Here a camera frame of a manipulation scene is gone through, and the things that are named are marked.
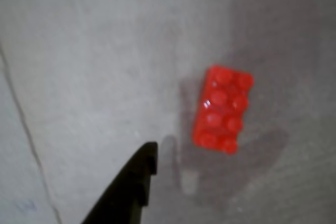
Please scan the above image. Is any brown cardboard sheet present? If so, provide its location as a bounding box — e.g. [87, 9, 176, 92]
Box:
[0, 0, 336, 224]

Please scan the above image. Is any red lego block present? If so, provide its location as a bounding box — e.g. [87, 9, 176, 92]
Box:
[192, 63, 255, 156]

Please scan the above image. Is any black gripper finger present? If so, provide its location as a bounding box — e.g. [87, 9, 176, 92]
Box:
[80, 141, 159, 224]

